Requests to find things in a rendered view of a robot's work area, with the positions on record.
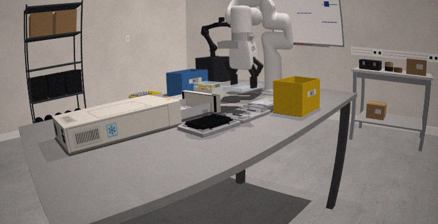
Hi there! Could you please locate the blue open-top box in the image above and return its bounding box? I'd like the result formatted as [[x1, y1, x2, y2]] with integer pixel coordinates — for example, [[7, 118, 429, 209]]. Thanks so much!
[[166, 69, 208, 96]]

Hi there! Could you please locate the yellow open-top box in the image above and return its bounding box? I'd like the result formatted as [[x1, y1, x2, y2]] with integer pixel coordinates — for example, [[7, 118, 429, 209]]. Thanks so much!
[[273, 76, 320, 117]]

